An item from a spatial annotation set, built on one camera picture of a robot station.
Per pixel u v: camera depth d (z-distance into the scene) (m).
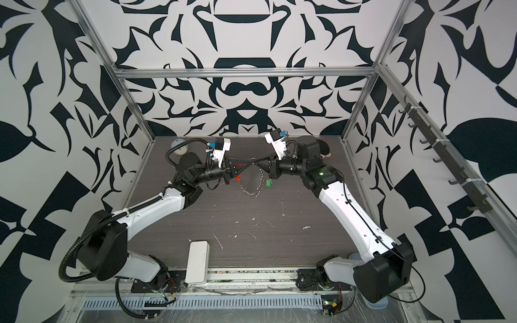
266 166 0.68
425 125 0.63
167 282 0.73
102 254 0.42
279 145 0.61
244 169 0.68
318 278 0.70
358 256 0.44
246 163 0.68
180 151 1.08
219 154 0.63
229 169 0.63
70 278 0.40
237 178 0.67
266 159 0.64
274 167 0.60
